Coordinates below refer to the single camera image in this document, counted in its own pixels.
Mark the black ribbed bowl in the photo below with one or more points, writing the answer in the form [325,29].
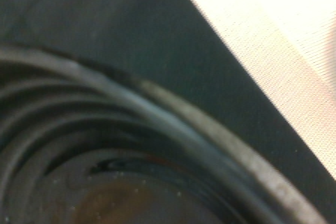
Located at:
[109,152]

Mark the black tablecloth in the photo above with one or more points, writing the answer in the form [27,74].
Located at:
[153,39]

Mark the beige woven placemat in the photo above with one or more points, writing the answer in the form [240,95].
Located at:
[282,39]

